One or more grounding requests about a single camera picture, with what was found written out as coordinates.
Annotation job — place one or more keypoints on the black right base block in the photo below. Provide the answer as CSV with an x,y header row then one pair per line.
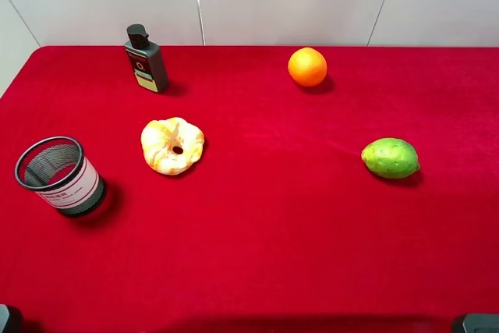
x,y
476,323

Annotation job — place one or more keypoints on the black left base block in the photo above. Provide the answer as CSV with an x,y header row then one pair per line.
x,y
11,319

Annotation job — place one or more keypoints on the black base block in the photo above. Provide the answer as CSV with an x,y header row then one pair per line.
x,y
476,323
11,319

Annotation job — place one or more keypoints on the dark grey pump bottle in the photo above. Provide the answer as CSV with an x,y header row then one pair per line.
x,y
146,59

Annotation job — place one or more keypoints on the black mesh pen cup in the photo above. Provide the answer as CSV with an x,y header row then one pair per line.
x,y
59,172

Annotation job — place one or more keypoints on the red velvet tablecloth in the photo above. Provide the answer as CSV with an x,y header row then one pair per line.
x,y
279,226

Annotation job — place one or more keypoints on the green lime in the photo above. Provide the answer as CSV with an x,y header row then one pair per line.
x,y
391,158

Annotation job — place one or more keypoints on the orange fruit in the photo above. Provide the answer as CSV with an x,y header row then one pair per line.
x,y
307,67

